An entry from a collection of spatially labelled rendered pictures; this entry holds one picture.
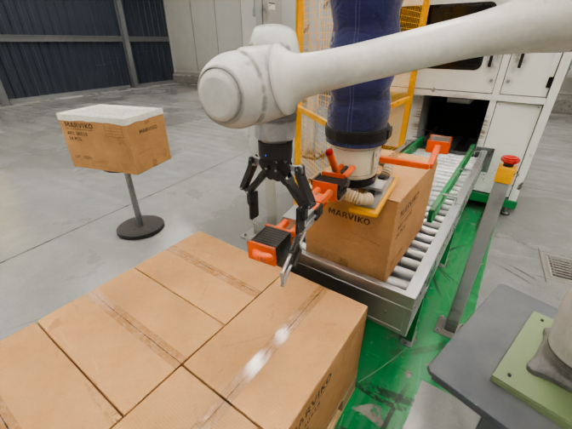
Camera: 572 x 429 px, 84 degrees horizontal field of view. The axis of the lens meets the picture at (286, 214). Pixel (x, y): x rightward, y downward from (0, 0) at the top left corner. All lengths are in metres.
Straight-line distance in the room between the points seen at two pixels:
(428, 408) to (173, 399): 1.16
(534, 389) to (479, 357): 0.12
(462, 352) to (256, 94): 0.84
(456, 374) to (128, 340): 1.03
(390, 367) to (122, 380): 1.26
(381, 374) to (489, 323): 0.84
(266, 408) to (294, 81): 0.88
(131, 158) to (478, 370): 2.28
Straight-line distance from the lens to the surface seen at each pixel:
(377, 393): 1.78
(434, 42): 0.57
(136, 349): 1.28
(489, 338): 1.09
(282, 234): 0.74
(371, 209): 1.12
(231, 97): 0.45
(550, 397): 1.00
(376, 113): 1.10
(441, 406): 1.84
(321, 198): 0.91
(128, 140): 2.47
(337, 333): 1.23
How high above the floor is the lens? 1.47
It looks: 29 degrees down
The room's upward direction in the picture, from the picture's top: straight up
